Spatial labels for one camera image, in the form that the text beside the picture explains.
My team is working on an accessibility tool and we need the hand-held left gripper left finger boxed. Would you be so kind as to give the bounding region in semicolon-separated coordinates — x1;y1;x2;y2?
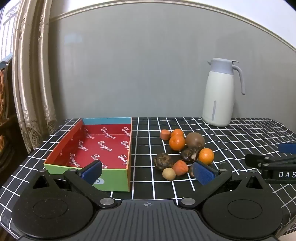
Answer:
30;160;117;208

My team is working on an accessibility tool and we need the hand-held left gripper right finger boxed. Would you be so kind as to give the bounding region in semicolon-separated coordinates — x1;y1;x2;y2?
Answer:
178;161;265;208

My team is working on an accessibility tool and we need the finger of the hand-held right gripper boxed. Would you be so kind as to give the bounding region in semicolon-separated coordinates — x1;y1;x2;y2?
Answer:
279;143;296;153
245;153;296;168

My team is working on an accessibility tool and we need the colourful cardboard box red inside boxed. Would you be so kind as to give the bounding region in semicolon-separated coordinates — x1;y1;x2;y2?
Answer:
44;117;133;192

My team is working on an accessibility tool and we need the brown kiwi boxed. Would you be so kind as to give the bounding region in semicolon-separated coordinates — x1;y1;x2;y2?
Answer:
185;132;205;149

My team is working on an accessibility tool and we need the black white grid tablecloth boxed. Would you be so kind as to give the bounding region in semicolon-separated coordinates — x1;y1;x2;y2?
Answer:
0;117;296;241

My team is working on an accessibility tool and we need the small tan round fruit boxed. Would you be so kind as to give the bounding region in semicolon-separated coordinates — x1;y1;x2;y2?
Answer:
162;168;176;181

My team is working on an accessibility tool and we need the dark round wrinkled fruit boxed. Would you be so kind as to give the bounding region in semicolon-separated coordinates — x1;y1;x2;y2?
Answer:
154;153;173;171

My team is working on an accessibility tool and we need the white grey thermos jug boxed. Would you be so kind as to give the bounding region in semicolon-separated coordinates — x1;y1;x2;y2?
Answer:
202;58;246;127

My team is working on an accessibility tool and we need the wooden sofa woven orange cushion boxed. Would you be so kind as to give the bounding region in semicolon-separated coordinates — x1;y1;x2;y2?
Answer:
0;59;30;186

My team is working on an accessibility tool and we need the beige satin lace curtain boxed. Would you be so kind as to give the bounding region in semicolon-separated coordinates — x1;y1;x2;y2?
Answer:
11;0;67;153

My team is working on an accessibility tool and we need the window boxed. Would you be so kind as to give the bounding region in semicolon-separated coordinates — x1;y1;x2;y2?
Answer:
0;5;16;63

